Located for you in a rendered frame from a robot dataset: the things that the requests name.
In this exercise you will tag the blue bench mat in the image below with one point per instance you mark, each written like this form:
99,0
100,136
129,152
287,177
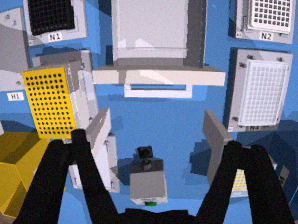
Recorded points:
172,126

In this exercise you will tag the blue open-top bin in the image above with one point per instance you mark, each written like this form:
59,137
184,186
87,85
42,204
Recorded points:
284,151

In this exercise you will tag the yellow open-top bin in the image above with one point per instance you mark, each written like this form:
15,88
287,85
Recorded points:
19,152

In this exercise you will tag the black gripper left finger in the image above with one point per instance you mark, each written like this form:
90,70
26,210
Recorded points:
43,200

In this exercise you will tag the white label with black text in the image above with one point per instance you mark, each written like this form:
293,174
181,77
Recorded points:
15,96

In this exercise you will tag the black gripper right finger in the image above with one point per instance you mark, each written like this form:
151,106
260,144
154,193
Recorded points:
267,200

